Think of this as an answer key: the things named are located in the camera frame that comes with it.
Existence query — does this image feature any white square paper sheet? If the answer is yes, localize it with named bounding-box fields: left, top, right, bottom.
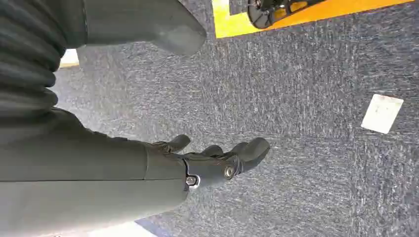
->
left=360, top=94, right=405, bottom=135

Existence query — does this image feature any right arm ribbed grey sleeve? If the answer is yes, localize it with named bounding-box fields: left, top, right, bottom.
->
left=0, top=0, right=86, bottom=119

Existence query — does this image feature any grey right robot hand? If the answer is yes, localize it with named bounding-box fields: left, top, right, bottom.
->
left=0, top=0, right=271, bottom=237

